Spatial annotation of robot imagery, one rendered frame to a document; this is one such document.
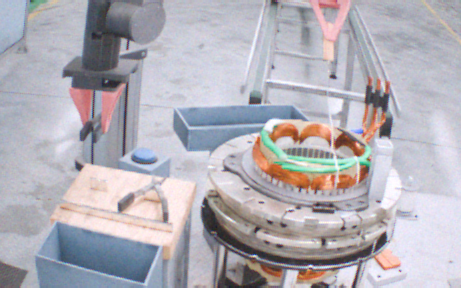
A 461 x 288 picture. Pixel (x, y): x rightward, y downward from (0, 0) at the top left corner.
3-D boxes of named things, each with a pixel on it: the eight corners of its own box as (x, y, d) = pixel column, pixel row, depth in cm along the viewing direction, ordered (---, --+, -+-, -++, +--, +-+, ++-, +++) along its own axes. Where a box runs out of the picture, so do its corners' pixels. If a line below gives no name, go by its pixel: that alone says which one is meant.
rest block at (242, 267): (262, 277, 130) (266, 256, 128) (241, 286, 127) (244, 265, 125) (246, 267, 133) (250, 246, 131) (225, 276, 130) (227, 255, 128)
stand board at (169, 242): (170, 260, 94) (171, 246, 93) (50, 231, 95) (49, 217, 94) (195, 196, 112) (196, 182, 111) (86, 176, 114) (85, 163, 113)
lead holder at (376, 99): (387, 113, 112) (390, 94, 110) (366, 109, 112) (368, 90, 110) (384, 105, 115) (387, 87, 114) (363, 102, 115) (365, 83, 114)
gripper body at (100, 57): (125, 88, 90) (130, 35, 87) (60, 81, 91) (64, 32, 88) (138, 72, 96) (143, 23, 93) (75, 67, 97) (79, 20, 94)
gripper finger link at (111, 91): (112, 144, 93) (116, 78, 89) (68, 137, 94) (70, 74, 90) (125, 125, 99) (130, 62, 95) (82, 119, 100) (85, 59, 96)
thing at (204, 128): (275, 224, 158) (293, 103, 147) (293, 248, 149) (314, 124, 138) (167, 233, 150) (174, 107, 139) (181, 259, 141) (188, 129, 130)
